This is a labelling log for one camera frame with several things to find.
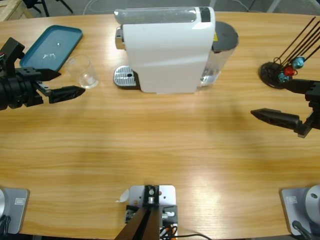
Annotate dark camera post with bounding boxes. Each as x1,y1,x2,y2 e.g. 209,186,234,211
116,184,161,240

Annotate black base cable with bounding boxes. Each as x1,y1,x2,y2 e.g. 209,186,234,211
291,220,313,240
0,215,12,235

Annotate clear glass cup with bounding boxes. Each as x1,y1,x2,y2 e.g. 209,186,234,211
65,54,101,90

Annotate white tape tab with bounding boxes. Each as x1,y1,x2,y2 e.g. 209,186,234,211
114,188,130,204

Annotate red coffee capsule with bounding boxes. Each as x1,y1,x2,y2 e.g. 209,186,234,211
284,65,297,77

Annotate silver coffee machine lever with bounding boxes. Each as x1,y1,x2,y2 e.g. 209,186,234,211
113,6,201,25

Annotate thin black cable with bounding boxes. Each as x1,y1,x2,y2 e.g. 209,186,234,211
174,232,213,240

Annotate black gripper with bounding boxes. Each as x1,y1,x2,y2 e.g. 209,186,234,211
250,78,320,139
0,67,86,111

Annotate white capsule coffee machine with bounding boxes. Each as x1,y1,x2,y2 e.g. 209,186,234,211
114,6,217,96

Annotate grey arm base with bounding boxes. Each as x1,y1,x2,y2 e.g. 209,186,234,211
0,187,30,235
279,184,320,236

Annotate white floor cable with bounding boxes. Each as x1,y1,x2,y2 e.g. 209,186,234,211
83,0,118,15
236,0,251,12

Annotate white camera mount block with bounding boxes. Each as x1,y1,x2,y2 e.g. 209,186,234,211
126,184,179,237

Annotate black stand legs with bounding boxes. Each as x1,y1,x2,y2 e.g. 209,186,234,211
23,0,75,15

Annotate teal plastic tray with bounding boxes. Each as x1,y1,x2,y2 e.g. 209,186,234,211
19,24,84,73

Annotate grey metal leg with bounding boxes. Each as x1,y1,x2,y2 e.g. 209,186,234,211
266,0,282,13

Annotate black capsule holder with rods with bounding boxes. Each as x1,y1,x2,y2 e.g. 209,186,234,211
258,16,320,90

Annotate silver grille drip tray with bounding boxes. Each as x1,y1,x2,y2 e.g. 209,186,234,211
113,64,141,91

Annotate light wooden crate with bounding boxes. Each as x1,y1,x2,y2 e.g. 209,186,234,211
0,0,35,22

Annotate clear water tank black lid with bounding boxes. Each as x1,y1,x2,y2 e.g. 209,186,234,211
199,21,240,87

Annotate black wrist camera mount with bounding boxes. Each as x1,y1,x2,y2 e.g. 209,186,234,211
0,37,26,77

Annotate orange wires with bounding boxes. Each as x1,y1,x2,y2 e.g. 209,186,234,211
159,223,179,237

